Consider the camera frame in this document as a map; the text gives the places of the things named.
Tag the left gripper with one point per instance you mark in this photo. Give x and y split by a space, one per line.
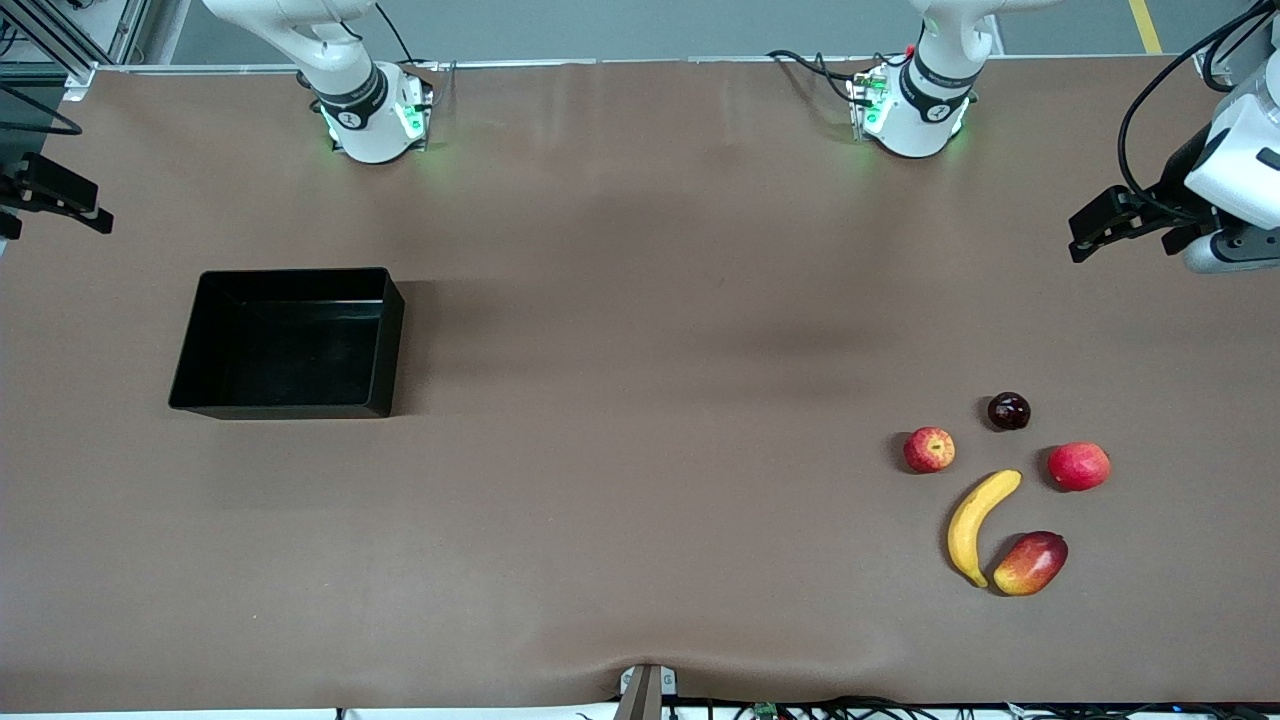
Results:
1176 178

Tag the black plastic box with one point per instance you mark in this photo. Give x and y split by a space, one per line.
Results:
290 350

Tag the small red yellow apple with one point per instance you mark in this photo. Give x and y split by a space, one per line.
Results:
929 450

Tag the yellow banana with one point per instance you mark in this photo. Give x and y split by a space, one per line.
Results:
965 530

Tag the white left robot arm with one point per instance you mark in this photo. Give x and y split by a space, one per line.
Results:
915 110

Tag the red round apple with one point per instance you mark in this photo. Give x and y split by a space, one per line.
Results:
1079 467

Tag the dark purple mangosteen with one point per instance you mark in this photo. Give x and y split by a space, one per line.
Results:
1009 412

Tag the red yellow mango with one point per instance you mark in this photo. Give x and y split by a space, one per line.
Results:
1030 565

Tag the small green circuit board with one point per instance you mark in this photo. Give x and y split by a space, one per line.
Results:
766 711

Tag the aluminium frame profile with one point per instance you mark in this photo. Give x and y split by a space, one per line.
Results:
70 55
1212 65

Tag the grey table edge bracket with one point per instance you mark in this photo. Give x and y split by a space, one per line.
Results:
645 695

